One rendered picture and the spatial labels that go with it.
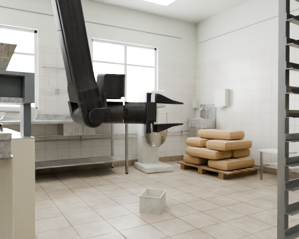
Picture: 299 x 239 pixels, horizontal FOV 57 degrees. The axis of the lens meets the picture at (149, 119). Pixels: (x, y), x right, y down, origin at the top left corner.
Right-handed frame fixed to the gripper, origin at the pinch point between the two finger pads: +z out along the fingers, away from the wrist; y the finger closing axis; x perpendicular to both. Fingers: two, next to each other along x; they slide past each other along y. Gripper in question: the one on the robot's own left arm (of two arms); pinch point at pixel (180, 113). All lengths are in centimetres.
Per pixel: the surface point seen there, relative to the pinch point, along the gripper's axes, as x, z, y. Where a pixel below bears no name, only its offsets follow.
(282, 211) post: 28, 46, -36
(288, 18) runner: 26, 46, 37
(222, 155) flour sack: 347, 142, -55
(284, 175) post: 27, 46, -22
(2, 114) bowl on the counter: 327, -179, 3
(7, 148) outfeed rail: 5.7, -45.3, -10.1
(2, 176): 8, -47, -18
